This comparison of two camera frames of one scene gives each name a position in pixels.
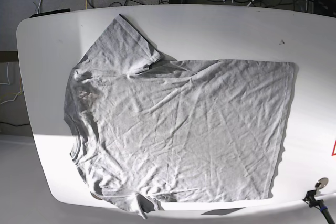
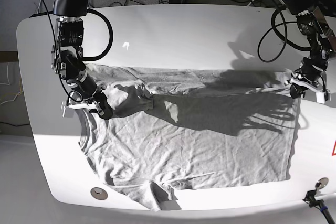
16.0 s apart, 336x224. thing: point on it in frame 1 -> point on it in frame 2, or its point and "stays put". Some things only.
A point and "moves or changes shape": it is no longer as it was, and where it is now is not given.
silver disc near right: [323, 182] stays put
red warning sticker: [333, 153] stays put
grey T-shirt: [143, 130] moves or changes shape
